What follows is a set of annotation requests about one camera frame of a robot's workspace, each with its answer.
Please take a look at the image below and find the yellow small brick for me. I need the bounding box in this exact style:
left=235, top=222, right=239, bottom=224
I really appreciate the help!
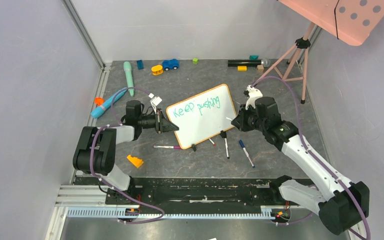
left=237, top=66, right=248, bottom=72

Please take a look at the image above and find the purple capped marker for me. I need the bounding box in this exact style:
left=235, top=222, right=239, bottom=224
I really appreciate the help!
left=152, top=145, right=182, bottom=150

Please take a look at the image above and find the blue capped marker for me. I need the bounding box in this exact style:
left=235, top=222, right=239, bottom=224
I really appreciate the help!
left=238, top=139, right=256, bottom=168

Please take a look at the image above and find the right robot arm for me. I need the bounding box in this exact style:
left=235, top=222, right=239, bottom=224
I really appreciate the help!
left=231, top=97, right=371, bottom=240

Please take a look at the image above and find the teal small block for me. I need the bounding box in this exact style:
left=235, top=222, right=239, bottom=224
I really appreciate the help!
left=249, top=55, right=259, bottom=60

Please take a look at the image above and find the mint green toy pen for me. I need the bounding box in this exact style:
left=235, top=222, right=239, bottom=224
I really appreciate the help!
left=123, top=61, right=135, bottom=97

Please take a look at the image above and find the orange small toy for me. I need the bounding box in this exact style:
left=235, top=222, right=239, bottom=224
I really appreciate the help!
left=94, top=97, right=105, bottom=106

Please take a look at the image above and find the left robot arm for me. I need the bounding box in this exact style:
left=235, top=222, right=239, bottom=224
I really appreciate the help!
left=73, top=100, right=179, bottom=204

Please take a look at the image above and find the black cylinder tube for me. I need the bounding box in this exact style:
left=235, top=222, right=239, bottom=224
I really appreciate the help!
left=227, top=59, right=263, bottom=67

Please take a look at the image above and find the white board orange frame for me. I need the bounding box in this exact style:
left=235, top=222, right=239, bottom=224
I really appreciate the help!
left=166, top=84, right=237, bottom=150

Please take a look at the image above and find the blue toy car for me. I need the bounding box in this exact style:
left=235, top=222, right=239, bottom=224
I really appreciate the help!
left=162, top=58, right=180, bottom=71

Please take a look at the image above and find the lime green cube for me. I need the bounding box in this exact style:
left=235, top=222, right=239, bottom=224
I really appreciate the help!
left=192, top=58, right=199, bottom=65

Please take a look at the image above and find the yellow toy wedge block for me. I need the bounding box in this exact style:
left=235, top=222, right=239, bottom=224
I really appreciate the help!
left=126, top=155, right=144, bottom=169

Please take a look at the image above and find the dark blue small brick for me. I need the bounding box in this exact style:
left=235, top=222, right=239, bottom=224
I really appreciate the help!
left=136, top=60, right=145, bottom=70

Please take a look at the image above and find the clear small ball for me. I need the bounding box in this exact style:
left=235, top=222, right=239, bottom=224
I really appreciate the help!
left=261, top=58, right=271, bottom=68

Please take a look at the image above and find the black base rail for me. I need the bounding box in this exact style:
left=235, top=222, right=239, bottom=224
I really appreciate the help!
left=74, top=176, right=297, bottom=214

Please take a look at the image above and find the black capped marker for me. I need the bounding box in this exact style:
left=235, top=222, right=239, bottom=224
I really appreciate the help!
left=223, top=137, right=230, bottom=159

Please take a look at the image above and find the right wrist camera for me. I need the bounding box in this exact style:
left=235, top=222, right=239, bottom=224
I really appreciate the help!
left=243, top=85, right=263, bottom=110

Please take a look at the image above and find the light blue toy pen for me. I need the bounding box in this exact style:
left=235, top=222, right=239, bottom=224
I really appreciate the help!
left=90, top=88, right=127, bottom=119

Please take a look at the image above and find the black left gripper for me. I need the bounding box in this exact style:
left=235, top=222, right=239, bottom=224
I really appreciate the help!
left=137, top=108, right=179, bottom=134

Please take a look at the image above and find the white cable duct strip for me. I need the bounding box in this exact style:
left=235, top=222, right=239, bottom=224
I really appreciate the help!
left=66, top=207, right=275, bottom=220

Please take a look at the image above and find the yellow oval toy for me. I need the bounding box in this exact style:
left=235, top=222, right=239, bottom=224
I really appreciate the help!
left=151, top=64, right=164, bottom=76

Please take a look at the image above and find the tan wooden cube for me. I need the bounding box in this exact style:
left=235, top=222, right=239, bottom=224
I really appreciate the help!
left=256, top=65, right=265, bottom=74

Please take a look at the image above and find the pink tripod stand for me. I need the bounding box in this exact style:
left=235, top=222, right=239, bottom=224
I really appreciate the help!
left=251, top=22, right=316, bottom=104

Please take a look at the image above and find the pink perforated panel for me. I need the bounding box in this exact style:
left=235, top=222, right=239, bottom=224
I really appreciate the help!
left=279, top=0, right=384, bottom=46

